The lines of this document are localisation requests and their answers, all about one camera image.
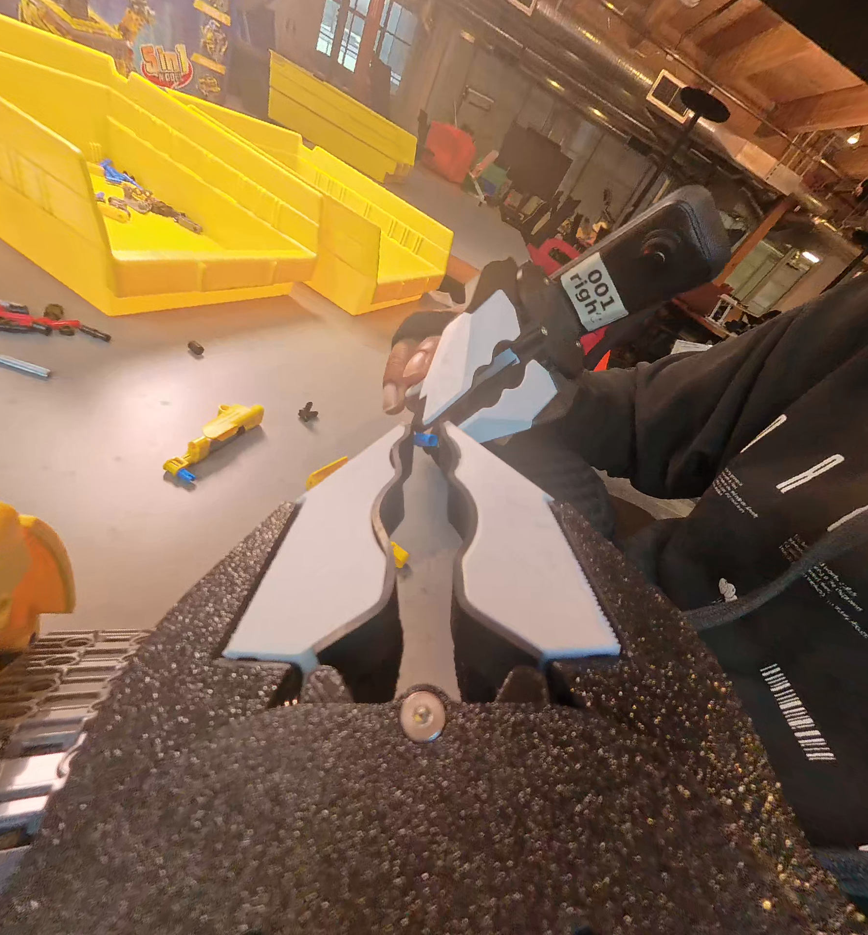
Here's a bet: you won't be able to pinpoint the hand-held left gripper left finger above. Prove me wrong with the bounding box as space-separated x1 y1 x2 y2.
222 424 410 666

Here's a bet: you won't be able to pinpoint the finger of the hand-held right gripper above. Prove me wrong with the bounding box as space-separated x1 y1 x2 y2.
456 363 560 442
412 290 525 426

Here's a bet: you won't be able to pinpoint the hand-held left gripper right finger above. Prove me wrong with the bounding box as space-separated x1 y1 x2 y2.
437 424 622 661

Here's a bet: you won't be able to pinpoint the yellow beam assembly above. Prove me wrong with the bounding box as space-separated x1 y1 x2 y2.
186 404 265 468

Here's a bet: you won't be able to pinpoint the yellow parts bin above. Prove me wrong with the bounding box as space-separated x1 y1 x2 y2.
0 37 321 317
157 88 457 317
266 52 420 184

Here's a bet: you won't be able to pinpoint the yellow tracked toy robot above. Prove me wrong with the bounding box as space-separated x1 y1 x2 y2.
0 468 150 878

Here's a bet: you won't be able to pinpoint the person's right forearm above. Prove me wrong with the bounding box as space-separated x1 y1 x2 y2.
493 293 868 527

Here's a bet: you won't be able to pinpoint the person's right hand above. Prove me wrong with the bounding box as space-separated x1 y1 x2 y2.
383 312 467 417

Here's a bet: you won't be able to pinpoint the red fuel canister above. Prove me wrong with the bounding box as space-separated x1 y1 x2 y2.
529 237 613 369

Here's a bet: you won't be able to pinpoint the black floor lamp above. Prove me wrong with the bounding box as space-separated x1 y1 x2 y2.
624 85 731 220

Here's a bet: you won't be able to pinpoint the red container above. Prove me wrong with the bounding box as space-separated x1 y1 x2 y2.
424 122 479 185

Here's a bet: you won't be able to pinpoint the mixed plastic connector pieces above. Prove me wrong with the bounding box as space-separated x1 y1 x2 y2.
95 158 204 235

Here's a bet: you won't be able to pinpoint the pile of small building parts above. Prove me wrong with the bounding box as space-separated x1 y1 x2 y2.
0 299 113 384

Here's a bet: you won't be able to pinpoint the robot kit cardboard box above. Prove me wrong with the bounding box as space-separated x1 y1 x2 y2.
18 0 238 92

